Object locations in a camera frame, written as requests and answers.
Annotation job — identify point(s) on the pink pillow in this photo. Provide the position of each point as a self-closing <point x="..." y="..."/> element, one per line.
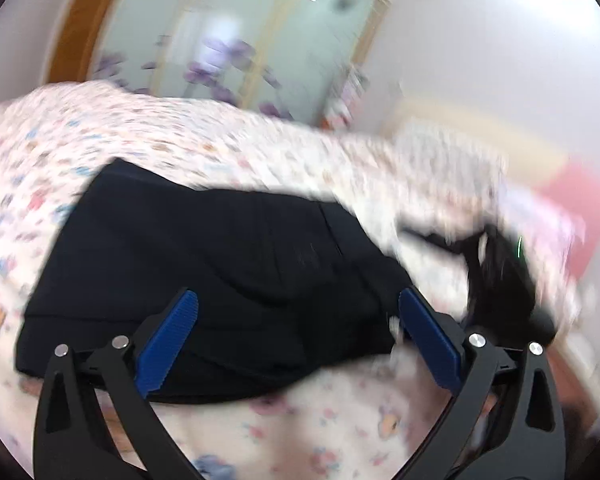
<point x="580" y="210"/>

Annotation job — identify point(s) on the animal print pillow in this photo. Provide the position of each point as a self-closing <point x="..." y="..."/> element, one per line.
<point x="450" y="160"/>

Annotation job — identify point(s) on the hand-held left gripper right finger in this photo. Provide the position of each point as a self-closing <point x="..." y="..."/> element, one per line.
<point x="430" y="337"/>

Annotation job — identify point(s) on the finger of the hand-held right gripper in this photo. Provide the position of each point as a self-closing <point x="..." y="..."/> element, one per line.
<point x="440" y="242"/>

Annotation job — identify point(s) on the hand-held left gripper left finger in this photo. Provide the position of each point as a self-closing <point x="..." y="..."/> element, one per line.
<point x="167" y="340"/>

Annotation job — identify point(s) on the beige headboard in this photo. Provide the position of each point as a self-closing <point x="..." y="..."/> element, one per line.
<point x="480" y="120"/>

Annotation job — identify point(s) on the wooden door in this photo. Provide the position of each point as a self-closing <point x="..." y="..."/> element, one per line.
<point x="80" y="25"/>

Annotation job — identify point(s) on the black pants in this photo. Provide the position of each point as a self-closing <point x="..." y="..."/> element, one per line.
<point x="205" y="260"/>

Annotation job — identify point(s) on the clear tube of plush toys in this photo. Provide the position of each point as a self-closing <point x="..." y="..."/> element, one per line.
<point x="347" y="100"/>

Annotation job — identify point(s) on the floral glass sliding wardrobe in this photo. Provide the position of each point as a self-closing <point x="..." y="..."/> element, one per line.
<point x="240" y="25"/>

